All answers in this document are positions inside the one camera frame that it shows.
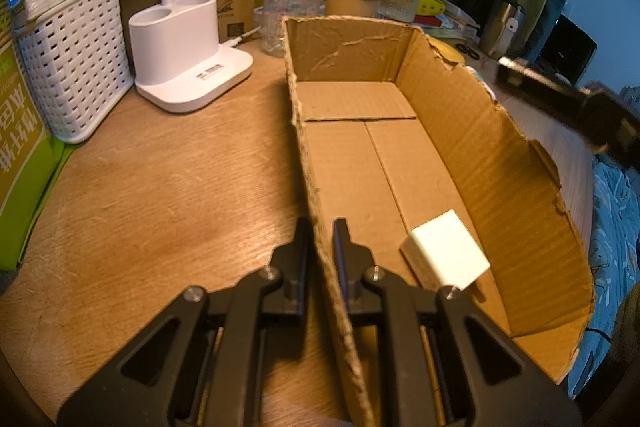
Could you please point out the brown cardboard box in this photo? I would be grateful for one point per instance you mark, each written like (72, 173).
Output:
(350, 147)

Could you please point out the green printed package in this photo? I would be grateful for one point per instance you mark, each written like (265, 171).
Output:
(20, 157)

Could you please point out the patterned blue blanket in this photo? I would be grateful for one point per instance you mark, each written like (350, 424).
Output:
(617, 217)

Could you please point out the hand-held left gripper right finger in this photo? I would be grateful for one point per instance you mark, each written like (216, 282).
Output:
(341, 257)

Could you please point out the steel tumbler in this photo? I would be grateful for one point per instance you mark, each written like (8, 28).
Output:
(500, 27)

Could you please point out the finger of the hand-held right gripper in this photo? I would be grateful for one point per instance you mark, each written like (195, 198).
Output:
(535, 79)

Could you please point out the white desk lamp base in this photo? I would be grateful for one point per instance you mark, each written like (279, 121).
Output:
(175, 37)

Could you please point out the white woven plastic basket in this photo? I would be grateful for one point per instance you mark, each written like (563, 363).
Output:
(75, 57)

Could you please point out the stack of colourful books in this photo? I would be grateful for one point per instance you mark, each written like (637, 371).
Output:
(440, 19)

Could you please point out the white charger adapter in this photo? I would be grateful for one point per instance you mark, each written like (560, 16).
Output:
(445, 252)

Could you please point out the dark screen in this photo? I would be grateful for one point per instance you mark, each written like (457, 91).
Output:
(570, 47)

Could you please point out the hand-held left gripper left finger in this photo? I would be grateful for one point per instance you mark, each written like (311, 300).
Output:
(302, 257)

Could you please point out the black scissors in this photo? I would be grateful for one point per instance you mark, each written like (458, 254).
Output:
(467, 52)

